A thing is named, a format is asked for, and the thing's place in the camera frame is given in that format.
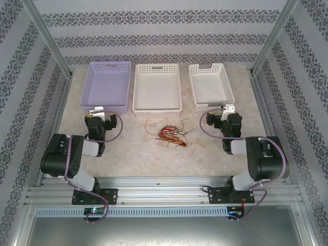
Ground white basket grey handles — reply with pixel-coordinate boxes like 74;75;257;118
188;63;236;113

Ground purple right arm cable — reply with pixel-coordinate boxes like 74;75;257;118
199;106;286;221

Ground metal sheet panel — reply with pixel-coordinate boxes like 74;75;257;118
15;204;317;246

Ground aluminium frame post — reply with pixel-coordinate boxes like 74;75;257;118
22;0;74;79
250;0;305;77

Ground wide white plastic basket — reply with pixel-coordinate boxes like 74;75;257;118
132;63;183;118

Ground yellow wire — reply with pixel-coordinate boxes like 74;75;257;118
166;128;190;148
163;135;192;149

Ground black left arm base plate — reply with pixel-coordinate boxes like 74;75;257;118
71;188;119;206

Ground black wire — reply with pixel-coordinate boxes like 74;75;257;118
174;125;190;149

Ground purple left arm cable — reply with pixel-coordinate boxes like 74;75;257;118
63;108;124;225

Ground slotted grey cable duct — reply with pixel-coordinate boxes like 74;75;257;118
34;207;229;218

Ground aluminium side rail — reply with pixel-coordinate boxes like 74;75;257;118
250;73;292;185
35;76;74;181

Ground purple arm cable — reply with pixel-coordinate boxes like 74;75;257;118
63;108;124;225
199;106;286;221

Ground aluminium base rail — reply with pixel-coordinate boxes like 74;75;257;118
24;175;300;206

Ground purple plastic basket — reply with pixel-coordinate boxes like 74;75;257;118
78;61;133;115

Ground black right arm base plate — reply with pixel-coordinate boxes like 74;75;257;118
208;186;256;205

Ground orange wire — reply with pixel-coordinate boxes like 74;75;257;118
145;117;161;136

